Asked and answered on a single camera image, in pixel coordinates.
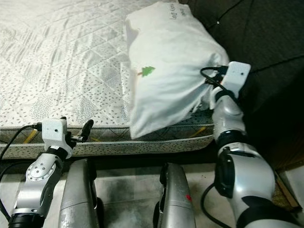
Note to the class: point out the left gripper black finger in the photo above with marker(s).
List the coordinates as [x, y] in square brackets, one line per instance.
[87, 129]

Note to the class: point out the white pillow with tree print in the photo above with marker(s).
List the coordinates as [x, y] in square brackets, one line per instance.
[175, 47]

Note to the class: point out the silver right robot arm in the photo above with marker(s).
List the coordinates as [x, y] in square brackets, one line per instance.
[247, 175]

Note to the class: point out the white quilted mattress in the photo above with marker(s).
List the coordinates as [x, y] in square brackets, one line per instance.
[66, 57]

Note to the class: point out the dark tufted headboard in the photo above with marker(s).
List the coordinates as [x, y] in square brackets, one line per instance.
[270, 28]

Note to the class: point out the silver robot right leg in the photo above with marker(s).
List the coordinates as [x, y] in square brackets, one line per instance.
[171, 199]

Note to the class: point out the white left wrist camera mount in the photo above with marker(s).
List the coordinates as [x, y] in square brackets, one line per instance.
[54, 132]

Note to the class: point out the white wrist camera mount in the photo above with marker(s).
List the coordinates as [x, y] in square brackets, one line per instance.
[236, 76]
[54, 132]

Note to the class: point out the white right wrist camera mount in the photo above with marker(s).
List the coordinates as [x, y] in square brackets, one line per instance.
[236, 76]

